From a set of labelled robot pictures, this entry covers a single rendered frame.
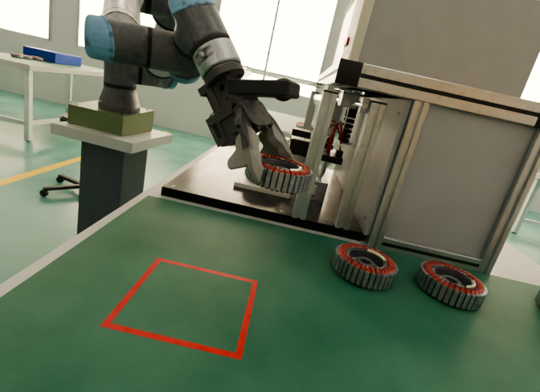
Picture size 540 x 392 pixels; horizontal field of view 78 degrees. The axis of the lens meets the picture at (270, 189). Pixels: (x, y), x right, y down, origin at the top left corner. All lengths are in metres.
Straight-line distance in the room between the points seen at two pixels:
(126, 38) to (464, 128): 0.66
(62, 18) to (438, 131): 6.50
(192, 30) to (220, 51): 0.06
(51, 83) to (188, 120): 2.39
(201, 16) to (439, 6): 0.50
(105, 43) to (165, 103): 5.37
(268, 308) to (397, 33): 0.63
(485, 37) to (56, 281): 0.90
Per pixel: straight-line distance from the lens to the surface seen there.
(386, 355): 0.49
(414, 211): 0.80
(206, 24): 0.62
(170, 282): 0.51
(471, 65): 0.89
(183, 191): 0.79
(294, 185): 0.52
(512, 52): 0.93
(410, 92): 0.73
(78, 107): 1.46
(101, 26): 0.70
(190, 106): 5.92
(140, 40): 0.70
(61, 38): 6.87
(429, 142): 0.77
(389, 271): 0.62
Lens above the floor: 1.04
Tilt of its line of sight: 17 degrees down
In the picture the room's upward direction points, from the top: 13 degrees clockwise
